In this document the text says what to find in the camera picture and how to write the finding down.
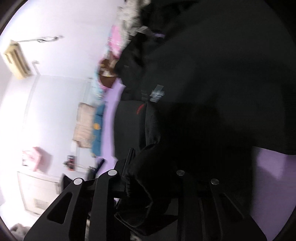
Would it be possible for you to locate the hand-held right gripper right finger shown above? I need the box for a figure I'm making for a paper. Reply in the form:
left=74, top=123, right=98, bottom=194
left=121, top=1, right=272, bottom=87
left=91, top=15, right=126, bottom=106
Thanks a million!
left=176, top=169, right=273, bottom=241

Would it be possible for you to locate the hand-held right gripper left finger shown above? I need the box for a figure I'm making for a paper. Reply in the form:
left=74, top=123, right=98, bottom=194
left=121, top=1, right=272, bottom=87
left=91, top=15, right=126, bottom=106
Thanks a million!
left=23, top=148, right=136, bottom=241

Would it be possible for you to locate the black t-shirt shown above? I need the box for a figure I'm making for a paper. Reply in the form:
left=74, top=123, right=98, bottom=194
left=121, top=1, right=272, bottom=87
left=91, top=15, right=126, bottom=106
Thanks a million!
left=113, top=0, right=296, bottom=237

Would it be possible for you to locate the red box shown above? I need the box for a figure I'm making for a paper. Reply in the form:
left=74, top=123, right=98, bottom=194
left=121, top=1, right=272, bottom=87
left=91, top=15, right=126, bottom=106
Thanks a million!
left=66, top=155, right=77, bottom=171

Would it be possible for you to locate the purple bed blanket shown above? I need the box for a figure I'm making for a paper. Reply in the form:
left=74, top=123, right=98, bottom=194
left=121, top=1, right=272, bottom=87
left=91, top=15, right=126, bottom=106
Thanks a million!
left=92, top=77, right=296, bottom=241

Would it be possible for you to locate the blue pillow with orange print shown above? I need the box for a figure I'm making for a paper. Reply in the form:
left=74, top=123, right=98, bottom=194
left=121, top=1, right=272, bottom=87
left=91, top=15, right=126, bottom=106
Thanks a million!
left=91, top=104, right=107, bottom=158

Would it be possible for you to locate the beige pillow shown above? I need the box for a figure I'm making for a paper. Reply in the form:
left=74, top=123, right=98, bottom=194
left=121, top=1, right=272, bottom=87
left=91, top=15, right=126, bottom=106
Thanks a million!
left=73, top=103, right=96, bottom=147

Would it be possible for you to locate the pink box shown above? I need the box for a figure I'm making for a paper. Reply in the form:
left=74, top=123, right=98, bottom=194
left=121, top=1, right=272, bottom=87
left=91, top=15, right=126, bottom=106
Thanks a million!
left=22, top=147, right=48, bottom=172

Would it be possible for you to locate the brown printed cloth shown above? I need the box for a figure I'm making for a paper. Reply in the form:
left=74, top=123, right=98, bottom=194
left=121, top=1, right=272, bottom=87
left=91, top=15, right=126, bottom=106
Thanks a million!
left=98, top=58, right=119, bottom=90

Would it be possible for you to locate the floral pink and blue quilt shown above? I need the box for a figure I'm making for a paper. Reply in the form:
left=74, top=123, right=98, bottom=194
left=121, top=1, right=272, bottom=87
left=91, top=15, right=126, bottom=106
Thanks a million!
left=91, top=23, right=130, bottom=100

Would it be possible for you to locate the beige fuzzy garment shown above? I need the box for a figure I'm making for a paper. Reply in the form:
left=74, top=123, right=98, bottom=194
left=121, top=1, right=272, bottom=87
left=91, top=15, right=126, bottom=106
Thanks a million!
left=117, top=0, right=151, bottom=33

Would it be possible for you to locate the beige wall air conditioner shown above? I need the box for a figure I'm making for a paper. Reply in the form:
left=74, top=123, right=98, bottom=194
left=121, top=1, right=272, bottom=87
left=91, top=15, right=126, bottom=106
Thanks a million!
left=3, top=40, right=33, bottom=80

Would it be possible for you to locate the wall cable with plug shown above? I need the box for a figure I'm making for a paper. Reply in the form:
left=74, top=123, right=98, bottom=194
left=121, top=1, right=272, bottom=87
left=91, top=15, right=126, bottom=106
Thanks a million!
left=17, top=35, right=63, bottom=44

